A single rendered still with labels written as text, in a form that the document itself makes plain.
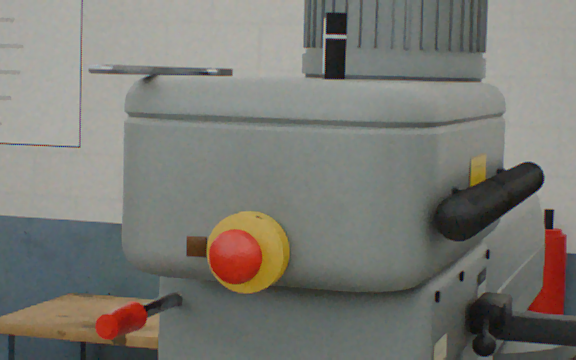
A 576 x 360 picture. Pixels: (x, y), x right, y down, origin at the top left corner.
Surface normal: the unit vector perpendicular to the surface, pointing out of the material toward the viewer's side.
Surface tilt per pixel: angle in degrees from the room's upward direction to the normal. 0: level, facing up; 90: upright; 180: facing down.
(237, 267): 93
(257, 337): 90
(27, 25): 90
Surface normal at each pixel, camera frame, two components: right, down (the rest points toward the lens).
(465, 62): 0.66, 0.08
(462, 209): -0.30, 0.07
